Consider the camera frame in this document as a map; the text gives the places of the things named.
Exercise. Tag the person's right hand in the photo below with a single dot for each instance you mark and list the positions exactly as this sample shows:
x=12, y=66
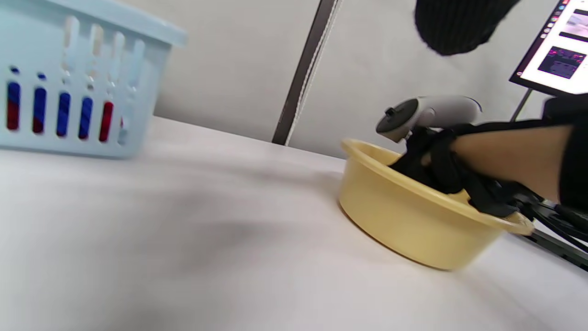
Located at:
x=436, y=165

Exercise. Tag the person's left hand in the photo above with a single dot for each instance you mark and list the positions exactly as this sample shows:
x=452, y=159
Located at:
x=459, y=23

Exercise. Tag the red rectangular towel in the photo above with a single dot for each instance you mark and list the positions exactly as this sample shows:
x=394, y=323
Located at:
x=106, y=122

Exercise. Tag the blue rectangular towel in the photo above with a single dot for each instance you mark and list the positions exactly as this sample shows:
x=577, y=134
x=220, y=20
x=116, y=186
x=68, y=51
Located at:
x=63, y=115

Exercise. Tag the grey right hand controller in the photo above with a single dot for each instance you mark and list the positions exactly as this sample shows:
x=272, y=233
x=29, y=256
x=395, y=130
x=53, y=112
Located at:
x=441, y=110

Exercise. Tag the yellow plastic basin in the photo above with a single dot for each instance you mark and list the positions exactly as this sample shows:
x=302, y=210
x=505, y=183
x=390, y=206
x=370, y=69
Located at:
x=404, y=216

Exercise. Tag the computer monitor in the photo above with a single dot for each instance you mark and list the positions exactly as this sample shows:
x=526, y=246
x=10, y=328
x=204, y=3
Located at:
x=560, y=46

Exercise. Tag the black metal stand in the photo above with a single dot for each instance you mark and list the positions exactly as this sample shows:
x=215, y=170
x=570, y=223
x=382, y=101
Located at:
x=560, y=243

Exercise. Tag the light blue plastic basket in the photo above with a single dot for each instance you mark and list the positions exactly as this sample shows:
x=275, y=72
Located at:
x=36, y=41

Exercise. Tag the dark grey wall strip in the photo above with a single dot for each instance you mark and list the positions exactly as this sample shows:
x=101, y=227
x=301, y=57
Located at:
x=303, y=69

